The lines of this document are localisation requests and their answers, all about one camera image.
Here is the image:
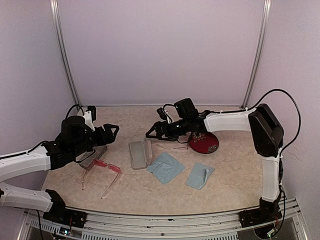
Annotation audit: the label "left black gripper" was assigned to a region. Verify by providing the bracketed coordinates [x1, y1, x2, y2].
[71, 123, 119, 158]

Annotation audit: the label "large blue cleaning cloth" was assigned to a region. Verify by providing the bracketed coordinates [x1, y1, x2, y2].
[146, 152, 185, 185]

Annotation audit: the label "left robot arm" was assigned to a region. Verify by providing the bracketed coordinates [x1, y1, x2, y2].
[0, 114, 120, 223]

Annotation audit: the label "red lens sunglasses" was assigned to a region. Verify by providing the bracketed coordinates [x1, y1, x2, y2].
[79, 158, 122, 199]

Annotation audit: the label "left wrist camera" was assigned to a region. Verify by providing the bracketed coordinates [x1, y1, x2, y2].
[79, 105, 97, 132]

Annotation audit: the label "aluminium frame post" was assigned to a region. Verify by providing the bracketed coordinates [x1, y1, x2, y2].
[49, 0, 81, 105]
[241, 0, 272, 109]

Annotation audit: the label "grey glasses case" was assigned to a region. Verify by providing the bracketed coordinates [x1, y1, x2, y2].
[79, 145, 108, 171]

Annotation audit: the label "front aluminium rail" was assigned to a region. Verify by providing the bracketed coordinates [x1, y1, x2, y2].
[17, 197, 308, 240]

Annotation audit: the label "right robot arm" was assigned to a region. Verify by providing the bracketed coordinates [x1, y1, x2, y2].
[145, 98, 284, 228]

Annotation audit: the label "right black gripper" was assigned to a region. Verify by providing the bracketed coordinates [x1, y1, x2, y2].
[146, 116, 191, 141]

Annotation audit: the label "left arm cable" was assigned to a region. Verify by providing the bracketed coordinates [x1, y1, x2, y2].
[65, 103, 83, 121]

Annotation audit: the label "pink glasses case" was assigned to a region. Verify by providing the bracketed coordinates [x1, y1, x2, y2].
[128, 138, 153, 170]

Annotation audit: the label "right aluminium frame post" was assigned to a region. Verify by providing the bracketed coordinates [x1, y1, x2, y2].
[241, 0, 272, 109]

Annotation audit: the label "left aluminium frame post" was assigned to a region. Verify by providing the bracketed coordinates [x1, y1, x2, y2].
[49, 0, 81, 105]

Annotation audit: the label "clear pink glasses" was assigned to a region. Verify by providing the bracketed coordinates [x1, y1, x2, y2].
[155, 135, 189, 151]

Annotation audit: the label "red floral plate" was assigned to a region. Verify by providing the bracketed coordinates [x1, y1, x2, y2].
[188, 132, 219, 154]

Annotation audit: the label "small blue cleaning cloth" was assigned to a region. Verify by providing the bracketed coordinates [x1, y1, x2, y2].
[185, 163, 215, 190]

